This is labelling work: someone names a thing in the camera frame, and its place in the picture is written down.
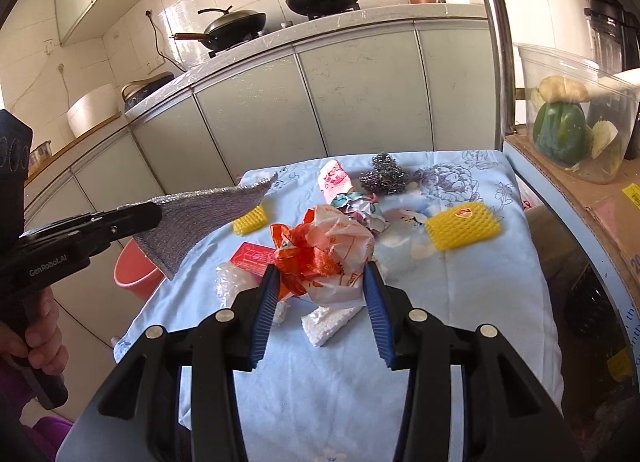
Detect cabbage piece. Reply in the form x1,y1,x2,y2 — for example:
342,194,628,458
587,119,621,161

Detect small yellow sponge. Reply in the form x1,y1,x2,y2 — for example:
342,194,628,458
232,204,270,237

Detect grey scouring cloth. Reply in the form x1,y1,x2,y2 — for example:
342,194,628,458
132,172,279,282

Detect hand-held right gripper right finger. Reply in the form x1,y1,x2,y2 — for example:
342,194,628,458
363,262,583,462

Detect clear plastic wrap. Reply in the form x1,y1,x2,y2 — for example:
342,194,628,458
215,262,264,311

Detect blue floral tablecloth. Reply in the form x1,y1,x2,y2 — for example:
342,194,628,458
112,149,566,462

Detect green bell pepper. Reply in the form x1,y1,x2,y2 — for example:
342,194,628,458
532,101,589,166

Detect red packet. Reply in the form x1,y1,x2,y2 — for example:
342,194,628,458
230,242,279,276

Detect purple clothing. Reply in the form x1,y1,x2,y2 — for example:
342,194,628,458
0,362,76,462

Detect potato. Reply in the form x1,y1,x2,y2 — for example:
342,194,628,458
539,74,590,104

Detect pink bucket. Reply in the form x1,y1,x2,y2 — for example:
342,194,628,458
114,237,164,303

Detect white basin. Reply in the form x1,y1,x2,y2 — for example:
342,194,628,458
66,83,123,139

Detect red white printed bag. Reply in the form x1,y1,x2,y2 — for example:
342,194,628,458
319,159,357,204

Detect cardboard box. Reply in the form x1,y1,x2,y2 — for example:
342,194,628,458
502,132,640,293

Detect kitchen counter cabinets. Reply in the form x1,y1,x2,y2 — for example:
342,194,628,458
22,4,503,243

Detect lidded wok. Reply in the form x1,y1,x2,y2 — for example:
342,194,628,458
170,6,267,51

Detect clear plastic container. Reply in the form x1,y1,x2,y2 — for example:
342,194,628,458
515,42,640,186

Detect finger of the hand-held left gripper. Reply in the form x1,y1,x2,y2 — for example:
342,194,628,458
20,224,127,263
75,202,164,243

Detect crumpled colourful wrapper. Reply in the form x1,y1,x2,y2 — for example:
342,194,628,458
332,192,389,236

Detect wooden board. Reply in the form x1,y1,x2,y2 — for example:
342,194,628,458
25,112,124,178

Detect black blender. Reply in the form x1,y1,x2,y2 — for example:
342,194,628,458
582,0,640,74

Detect orange white plastic bag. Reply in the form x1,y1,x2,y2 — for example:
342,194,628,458
270,204,382,308

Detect steel bowl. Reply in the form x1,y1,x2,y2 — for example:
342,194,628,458
27,140,54,174

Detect person's left hand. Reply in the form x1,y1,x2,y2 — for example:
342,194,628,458
0,287,69,379

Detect black power cable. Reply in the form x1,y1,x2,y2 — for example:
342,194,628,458
145,9,189,74

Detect steel wool scourer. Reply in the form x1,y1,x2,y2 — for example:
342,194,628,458
359,153,414,193

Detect metal pole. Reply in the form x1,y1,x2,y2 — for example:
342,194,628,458
465,0,519,153

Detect white foam piece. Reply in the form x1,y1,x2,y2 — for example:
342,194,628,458
301,304,364,348

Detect large yellow sponge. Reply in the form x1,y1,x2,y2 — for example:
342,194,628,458
425,202,502,253

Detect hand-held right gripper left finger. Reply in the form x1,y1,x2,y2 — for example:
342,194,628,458
70,264,281,462

